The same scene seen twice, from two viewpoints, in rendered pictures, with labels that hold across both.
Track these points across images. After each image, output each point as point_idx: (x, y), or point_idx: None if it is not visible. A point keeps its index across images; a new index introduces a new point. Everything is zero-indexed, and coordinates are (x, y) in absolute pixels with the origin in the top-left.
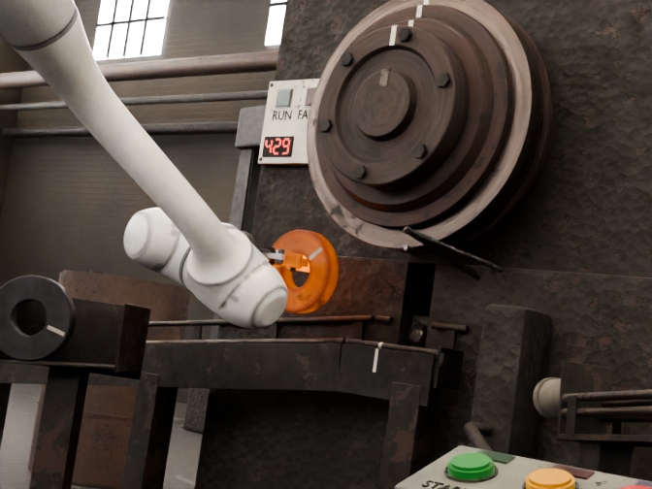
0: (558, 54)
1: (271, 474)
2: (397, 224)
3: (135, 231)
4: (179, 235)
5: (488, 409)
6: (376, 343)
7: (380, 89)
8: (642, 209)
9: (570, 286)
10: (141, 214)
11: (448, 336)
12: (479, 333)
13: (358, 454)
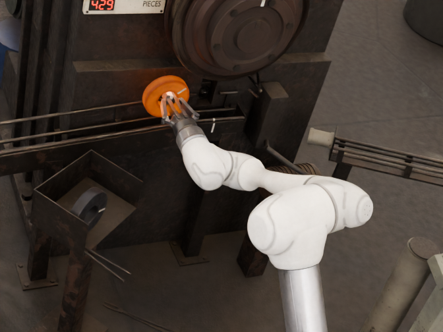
0: None
1: None
2: (234, 74)
3: (214, 182)
4: (225, 169)
5: (267, 134)
6: (212, 120)
7: (254, 30)
8: (312, 25)
9: (287, 68)
10: (216, 174)
11: (227, 96)
12: (241, 91)
13: (171, 148)
